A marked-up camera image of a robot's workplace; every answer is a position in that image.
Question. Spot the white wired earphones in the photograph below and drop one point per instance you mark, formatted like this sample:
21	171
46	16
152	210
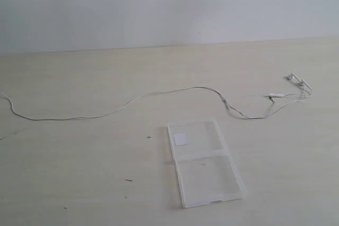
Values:
305	92

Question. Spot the white square sticker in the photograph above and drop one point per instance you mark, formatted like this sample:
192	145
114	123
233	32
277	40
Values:
180	139

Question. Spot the clear plastic hinged case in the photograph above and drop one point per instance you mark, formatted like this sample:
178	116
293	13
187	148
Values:
205	169

